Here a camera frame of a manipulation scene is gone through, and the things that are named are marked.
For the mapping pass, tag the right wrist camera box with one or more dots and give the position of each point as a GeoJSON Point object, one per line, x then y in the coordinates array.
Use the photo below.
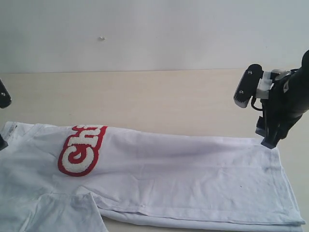
{"type": "Point", "coordinates": [254, 84]}

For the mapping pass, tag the white t-shirt with red lettering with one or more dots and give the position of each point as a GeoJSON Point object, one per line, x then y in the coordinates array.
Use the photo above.
{"type": "Point", "coordinates": [67, 179]}

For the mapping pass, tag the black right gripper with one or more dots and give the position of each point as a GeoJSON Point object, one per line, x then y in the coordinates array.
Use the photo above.
{"type": "Point", "coordinates": [280, 113]}

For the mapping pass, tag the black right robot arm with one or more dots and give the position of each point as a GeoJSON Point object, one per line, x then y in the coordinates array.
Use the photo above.
{"type": "Point", "coordinates": [298, 81]}

